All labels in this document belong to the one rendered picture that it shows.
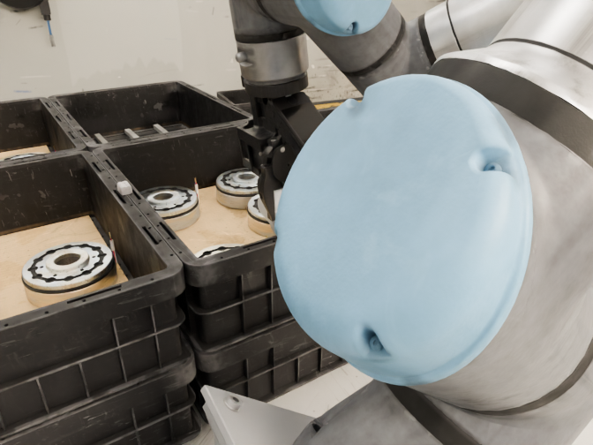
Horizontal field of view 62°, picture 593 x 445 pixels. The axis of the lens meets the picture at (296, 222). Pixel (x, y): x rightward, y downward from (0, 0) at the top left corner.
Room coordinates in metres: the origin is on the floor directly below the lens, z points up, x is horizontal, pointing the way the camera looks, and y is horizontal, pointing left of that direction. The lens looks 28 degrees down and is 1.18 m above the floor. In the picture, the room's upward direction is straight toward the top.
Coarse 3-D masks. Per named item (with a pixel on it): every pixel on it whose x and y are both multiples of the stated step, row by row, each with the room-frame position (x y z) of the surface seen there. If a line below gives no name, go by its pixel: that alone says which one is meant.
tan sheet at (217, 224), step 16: (208, 192) 0.78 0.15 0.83; (208, 208) 0.72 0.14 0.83; (224, 208) 0.72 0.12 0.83; (192, 224) 0.66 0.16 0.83; (208, 224) 0.66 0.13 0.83; (224, 224) 0.66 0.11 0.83; (240, 224) 0.66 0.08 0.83; (192, 240) 0.61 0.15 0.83; (208, 240) 0.61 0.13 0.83; (224, 240) 0.61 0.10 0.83; (240, 240) 0.61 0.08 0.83; (256, 240) 0.61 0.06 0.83
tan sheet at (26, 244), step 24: (0, 240) 0.61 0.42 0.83; (24, 240) 0.61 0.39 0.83; (48, 240) 0.61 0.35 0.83; (72, 240) 0.61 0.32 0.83; (96, 240) 0.61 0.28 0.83; (0, 264) 0.55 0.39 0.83; (24, 264) 0.55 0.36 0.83; (0, 288) 0.50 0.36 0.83; (24, 288) 0.50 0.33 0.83; (0, 312) 0.45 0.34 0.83; (24, 312) 0.45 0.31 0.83
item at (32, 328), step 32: (32, 160) 0.67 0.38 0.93; (96, 160) 0.67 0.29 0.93; (160, 256) 0.41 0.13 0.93; (128, 288) 0.35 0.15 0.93; (160, 288) 0.37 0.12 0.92; (0, 320) 0.31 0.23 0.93; (32, 320) 0.31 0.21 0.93; (64, 320) 0.32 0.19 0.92; (96, 320) 0.34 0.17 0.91; (0, 352) 0.30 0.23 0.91
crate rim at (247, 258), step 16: (208, 128) 0.82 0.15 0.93; (224, 128) 0.83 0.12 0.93; (128, 144) 0.74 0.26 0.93; (144, 144) 0.75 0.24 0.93; (112, 176) 0.61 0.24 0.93; (144, 208) 0.51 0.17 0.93; (160, 224) 0.47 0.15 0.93; (176, 240) 0.44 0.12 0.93; (272, 240) 0.44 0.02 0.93; (192, 256) 0.41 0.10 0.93; (208, 256) 0.41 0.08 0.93; (224, 256) 0.41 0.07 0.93; (240, 256) 0.41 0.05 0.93; (256, 256) 0.42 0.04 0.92; (272, 256) 0.43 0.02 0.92; (192, 272) 0.39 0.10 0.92; (208, 272) 0.39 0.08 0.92; (224, 272) 0.40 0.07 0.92; (240, 272) 0.41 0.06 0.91
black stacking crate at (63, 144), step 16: (0, 112) 0.99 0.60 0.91; (16, 112) 1.01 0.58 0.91; (32, 112) 1.02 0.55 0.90; (48, 112) 0.95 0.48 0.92; (0, 128) 0.99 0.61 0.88; (16, 128) 1.00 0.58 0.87; (32, 128) 1.02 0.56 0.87; (48, 128) 1.01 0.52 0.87; (0, 144) 0.98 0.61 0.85; (16, 144) 1.00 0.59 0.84; (32, 144) 1.02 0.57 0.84; (48, 144) 1.03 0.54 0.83; (64, 144) 0.83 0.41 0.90
